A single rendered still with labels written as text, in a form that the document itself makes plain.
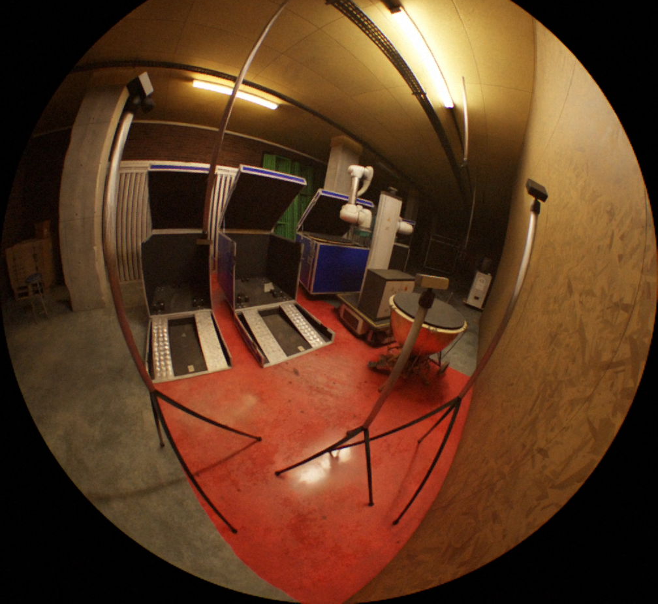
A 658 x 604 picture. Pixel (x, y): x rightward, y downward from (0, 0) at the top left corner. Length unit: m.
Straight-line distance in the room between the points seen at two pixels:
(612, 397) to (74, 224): 3.98
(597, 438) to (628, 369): 0.18
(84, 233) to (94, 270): 0.50
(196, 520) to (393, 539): 1.02
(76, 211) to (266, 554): 3.51
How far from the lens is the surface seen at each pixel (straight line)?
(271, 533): 1.33
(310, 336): 2.22
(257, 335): 2.09
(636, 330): 0.77
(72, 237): 3.29
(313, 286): 2.97
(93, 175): 3.16
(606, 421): 0.75
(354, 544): 1.38
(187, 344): 2.15
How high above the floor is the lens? 1.33
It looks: 16 degrees down
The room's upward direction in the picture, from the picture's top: 10 degrees clockwise
